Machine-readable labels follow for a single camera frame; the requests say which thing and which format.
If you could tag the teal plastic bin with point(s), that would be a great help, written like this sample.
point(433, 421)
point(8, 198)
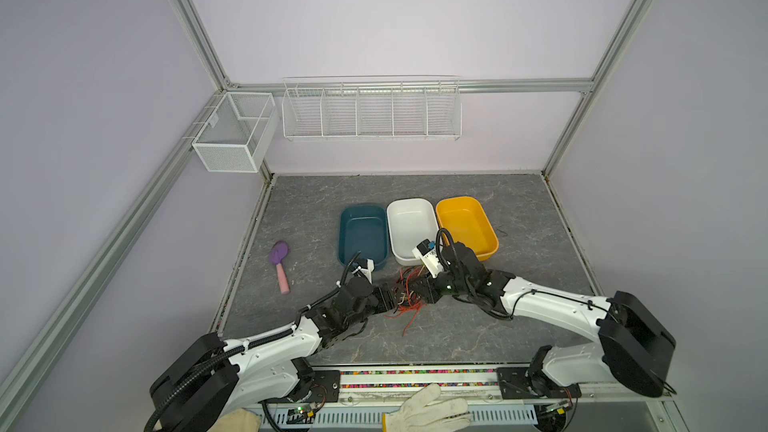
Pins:
point(363, 228)

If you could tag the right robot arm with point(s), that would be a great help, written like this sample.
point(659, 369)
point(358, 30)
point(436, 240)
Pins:
point(625, 343)

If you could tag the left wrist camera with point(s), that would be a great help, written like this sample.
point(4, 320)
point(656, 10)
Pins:
point(363, 268)

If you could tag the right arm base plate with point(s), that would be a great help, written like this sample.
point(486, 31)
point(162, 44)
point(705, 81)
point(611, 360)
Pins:
point(515, 383)

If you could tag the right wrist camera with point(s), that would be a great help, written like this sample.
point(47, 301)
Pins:
point(426, 253)

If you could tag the white work glove left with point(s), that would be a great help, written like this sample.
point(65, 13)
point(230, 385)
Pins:
point(240, 420)

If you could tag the long white wire basket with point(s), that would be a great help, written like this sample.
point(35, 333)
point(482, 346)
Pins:
point(372, 108)

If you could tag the white work glove centre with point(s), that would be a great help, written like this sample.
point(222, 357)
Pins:
point(427, 411)

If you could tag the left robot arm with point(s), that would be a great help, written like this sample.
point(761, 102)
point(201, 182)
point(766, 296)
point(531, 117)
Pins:
point(214, 376)

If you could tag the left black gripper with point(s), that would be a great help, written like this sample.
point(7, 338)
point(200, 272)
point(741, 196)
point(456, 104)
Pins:
point(384, 298)

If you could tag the white wire mesh box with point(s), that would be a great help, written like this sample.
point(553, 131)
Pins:
point(237, 133)

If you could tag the white plastic bin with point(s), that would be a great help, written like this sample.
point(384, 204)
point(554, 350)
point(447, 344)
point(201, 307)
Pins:
point(410, 222)

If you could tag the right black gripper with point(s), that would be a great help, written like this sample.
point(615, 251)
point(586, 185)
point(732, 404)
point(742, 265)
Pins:
point(425, 289)

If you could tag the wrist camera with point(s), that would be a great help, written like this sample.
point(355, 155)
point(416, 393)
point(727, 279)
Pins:
point(363, 268)
point(426, 253)

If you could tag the yellow plastic bin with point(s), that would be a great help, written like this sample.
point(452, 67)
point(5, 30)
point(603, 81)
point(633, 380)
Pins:
point(465, 218)

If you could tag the purple pink hairbrush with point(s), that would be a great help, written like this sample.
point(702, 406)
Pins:
point(278, 253)

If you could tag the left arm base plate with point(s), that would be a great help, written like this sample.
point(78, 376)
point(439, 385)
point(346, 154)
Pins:
point(319, 386)

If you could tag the white work glove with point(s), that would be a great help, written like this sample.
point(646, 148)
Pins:
point(427, 411)
point(240, 420)

